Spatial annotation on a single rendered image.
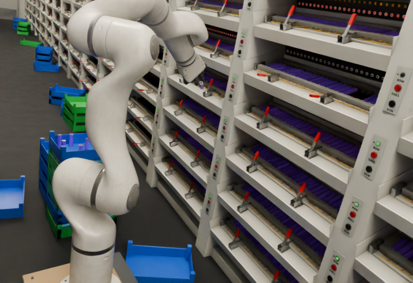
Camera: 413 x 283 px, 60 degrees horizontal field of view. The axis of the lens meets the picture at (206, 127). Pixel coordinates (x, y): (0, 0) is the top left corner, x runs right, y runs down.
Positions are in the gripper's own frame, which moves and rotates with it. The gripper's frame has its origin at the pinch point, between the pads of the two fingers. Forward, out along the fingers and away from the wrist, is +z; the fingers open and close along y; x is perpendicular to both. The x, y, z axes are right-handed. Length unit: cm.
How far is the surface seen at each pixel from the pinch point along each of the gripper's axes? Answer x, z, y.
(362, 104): 61, -16, -22
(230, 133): 17.4, 20.2, 4.6
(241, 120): 20.4, 13.2, -1.4
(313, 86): 42.2, -8.3, -21.6
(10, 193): -60, 35, 109
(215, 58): -13.5, 13.6, -16.6
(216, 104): 0.8, 21.1, -1.5
